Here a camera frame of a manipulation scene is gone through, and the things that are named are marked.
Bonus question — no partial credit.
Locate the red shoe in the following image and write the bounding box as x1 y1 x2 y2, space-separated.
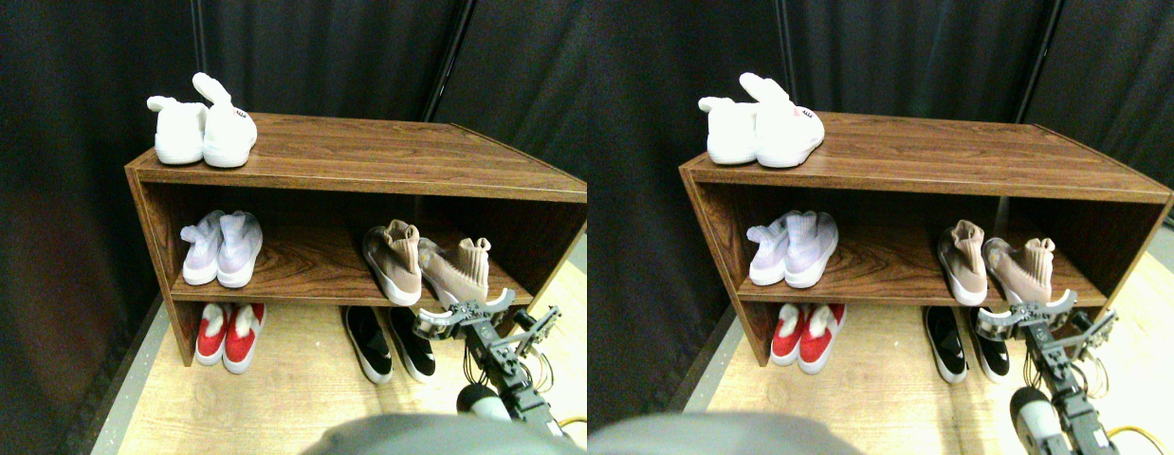
770 304 806 366
798 303 846 374
195 304 230 366
223 303 266 374

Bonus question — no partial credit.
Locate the brown shoe rack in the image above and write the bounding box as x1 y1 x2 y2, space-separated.
679 112 1174 367
124 112 587 367

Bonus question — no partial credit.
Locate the beige shoe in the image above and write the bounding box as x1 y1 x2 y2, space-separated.
362 220 424 307
983 237 1055 306
417 237 493 309
936 220 990 307

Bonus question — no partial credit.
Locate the white shoe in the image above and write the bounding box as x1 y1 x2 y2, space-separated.
698 96 761 166
741 73 825 169
193 73 258 169
147 96 209 166

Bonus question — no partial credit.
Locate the lilac shoe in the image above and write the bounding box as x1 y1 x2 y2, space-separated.
782 210 839 289
216 210 264 289
180 212 226 286
746 212 793 286

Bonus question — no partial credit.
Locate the black shoe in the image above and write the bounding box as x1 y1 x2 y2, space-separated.
343 305 394 385
388 306 437 383
924 305 969 384
968 306 1012 383

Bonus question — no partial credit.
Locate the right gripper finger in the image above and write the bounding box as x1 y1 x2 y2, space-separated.
468 289 518 319
974 306 1032 341
1028 290 1078 319
414 306 472 341

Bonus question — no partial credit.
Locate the black curtain stand pole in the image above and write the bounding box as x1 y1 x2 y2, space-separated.
422 0 477 120
775 0 799 96
190 0 210 103
1014 0 1065 122

